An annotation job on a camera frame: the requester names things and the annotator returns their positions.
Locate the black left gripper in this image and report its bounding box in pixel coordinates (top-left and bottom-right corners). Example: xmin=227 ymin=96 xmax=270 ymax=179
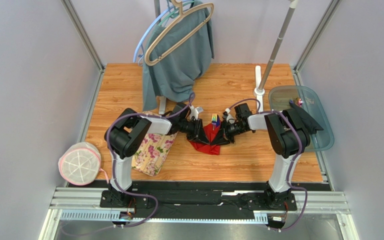
xmin=178 ymin=118 xmax=210 ymax=146

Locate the red paper napkin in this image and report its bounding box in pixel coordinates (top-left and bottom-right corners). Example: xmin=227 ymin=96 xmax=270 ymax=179
xmin=189 ymin=123 xmax=221 ymax=155

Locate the iridescent rainbow fork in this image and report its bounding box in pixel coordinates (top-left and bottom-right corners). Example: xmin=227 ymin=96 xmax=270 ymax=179
xmin=211 ymin=113 xmax=219 ymax=130

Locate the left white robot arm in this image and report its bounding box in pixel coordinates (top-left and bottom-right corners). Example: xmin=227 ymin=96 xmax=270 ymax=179
xmin=105 ymin=102 xmax=210 ymax=193

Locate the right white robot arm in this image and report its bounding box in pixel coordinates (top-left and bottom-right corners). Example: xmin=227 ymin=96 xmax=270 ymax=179
xmin=210 ymin=103 xmax=311 ymax=194

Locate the floral melamine tray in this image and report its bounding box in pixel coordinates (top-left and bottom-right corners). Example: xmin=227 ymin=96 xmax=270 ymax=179
xmin=131 ymin=110 xmax=180 ymax=177

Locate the white garment rack stand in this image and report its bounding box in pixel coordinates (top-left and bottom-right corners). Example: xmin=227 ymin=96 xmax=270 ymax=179
xmin=253 ymin=0 xmax=299 ymax=113

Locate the grey-green hanging shirt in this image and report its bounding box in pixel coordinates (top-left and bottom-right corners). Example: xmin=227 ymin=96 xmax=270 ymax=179
xmin=141 ymin=0 xmax=215 ymax=111

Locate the small iridescent object in tray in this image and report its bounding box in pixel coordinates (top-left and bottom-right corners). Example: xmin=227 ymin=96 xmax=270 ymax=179
xmin=293 ymin=97 xmax=304 ymax=108

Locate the transparent grey plastic tray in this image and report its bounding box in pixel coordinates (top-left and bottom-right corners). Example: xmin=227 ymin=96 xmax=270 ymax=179
xmin=268 ymin=85 xmax=335 ymax=152

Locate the light blue clothes hanger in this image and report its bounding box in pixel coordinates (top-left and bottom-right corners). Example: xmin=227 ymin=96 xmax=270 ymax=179
xmin=133 ymin=0 xmax=196 ymax=66

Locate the green clothes hanger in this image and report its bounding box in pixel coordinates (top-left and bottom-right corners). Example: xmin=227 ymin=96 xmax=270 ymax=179
xmin=157 ymin=0 xmax=195 ymax=27

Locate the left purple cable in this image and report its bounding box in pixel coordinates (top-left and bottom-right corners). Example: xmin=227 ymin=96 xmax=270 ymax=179
xmin=106 ymin=92 xmax=197 ymax=229

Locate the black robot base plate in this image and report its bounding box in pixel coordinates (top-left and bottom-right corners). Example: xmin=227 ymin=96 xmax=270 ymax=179
xmin=99 ymin=180 xmax=298 ymax=220

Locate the aluminium frame rail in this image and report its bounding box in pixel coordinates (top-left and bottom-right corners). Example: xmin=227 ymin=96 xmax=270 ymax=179
xmin=39 ymin=187 xmax=359 ymax=240

